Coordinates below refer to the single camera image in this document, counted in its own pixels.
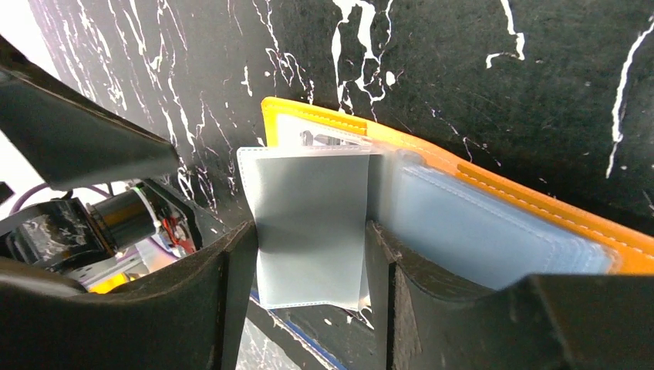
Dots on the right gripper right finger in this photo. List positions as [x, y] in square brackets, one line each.
[425, 317]

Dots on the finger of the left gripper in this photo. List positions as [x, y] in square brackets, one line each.
[70, 140]

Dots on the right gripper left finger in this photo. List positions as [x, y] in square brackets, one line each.
[187, 315]

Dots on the orange card holder wallet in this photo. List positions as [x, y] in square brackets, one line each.
[323, 174]

